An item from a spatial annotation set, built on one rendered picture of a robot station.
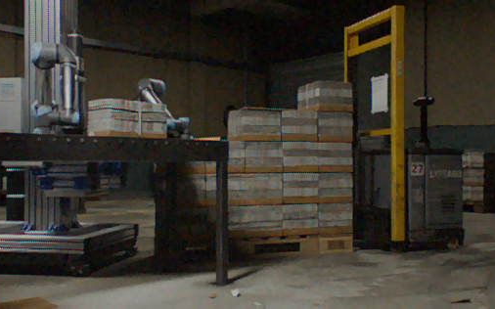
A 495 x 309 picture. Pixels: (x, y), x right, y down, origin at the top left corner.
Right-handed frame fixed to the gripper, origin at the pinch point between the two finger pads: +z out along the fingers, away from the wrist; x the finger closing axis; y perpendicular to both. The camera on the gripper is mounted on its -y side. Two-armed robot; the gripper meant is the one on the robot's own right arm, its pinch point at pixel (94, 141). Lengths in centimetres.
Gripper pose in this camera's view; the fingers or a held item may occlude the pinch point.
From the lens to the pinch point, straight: 345.1
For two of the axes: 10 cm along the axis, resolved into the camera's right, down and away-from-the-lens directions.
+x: -6.6, 0.1, 7.5
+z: 7.5, 0.1, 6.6
